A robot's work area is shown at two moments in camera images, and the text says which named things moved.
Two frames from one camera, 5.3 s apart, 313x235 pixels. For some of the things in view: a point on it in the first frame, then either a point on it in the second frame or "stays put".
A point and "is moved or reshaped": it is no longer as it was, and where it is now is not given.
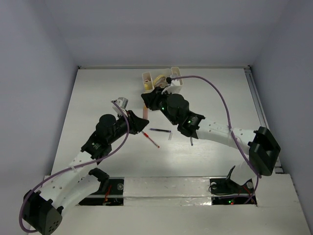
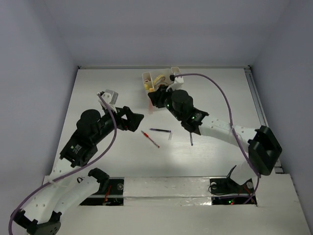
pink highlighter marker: x=145 y=112 is moved or reshaped
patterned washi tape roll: x=160 y=81 stays put
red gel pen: x=147 y=136 stays put
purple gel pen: x=166 y=130 stays put
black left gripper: x=136 y=124 to x=132 y=120
